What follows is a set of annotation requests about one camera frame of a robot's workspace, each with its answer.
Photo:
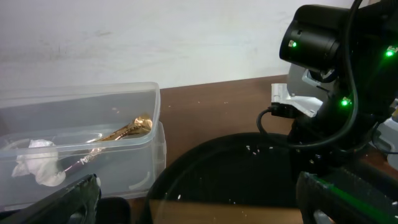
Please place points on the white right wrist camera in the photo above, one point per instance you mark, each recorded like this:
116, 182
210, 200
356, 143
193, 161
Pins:
306, 105

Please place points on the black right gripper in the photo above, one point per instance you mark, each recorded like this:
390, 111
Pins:
341, 127

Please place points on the grey dishwasher rack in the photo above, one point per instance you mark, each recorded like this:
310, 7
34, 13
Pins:
300, 83

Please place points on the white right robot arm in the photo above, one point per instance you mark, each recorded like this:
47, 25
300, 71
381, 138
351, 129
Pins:
354, 50

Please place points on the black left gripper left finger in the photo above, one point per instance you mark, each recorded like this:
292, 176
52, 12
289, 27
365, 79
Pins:
75, 203

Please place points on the round black tray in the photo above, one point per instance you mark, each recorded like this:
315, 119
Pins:
237, 169

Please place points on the white tissue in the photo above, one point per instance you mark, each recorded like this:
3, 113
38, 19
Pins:
43, 166

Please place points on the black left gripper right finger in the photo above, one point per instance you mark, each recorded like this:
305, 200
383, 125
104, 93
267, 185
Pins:
345, 198

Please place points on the clear plastic bin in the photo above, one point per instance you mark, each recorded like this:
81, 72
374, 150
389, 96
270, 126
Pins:
69, 120

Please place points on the gold snack wrapper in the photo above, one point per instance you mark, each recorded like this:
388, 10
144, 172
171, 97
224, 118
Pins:
140, 125

